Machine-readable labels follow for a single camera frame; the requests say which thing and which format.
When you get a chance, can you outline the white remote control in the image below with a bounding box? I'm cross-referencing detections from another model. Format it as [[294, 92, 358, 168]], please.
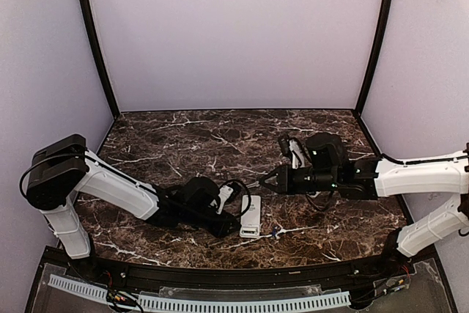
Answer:
[[240, 196, 261, 238]]

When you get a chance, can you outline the white battery cover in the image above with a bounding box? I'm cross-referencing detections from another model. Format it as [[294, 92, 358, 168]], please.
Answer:
[[307, 191, 319, 198]]

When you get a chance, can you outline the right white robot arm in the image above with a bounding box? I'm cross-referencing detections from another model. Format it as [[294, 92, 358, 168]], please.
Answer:
[[259, 133, 468, 261]]

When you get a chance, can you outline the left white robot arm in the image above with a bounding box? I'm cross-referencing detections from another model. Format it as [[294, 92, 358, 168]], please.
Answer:
[[19, 134, 240, 259]]

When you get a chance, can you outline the battery inside remote compartment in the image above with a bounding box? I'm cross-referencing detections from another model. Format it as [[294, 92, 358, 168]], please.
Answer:
[[243, 229, 258, 235]]

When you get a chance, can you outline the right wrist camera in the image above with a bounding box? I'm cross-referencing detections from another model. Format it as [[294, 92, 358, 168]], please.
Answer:
[[278, 134, 310, 169]]

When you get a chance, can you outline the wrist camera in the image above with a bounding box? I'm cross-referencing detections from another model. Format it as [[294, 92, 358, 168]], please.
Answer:
[[210, 179, 251, 216], [278, 134, 310, 169]]

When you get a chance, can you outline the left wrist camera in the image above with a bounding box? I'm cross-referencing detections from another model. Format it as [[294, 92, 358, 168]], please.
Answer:
[[210, 179, 251, 216]]

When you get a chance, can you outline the black braided cable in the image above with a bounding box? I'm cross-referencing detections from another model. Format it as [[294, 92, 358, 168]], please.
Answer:
[[215, 179, 253, 218]]

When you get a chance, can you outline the black front rail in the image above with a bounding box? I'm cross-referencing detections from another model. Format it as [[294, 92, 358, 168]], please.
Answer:
[[109, 259, 372, 290]]

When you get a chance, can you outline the white slotted cable duct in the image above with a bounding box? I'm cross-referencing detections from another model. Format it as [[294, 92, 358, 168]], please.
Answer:
[[48, 274, 351, 312]]

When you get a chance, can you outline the right black frame post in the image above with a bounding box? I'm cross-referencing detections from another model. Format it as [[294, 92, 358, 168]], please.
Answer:
[[354, 0, 392, 116]]

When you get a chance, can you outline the black frame post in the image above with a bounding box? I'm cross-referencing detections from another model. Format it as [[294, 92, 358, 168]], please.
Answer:
[[354, 0, 392, 116], [79, 0, 120, 119]]

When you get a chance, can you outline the left black frame post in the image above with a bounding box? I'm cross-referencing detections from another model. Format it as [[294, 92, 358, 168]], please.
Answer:
[[79, 0, 120, 119]]

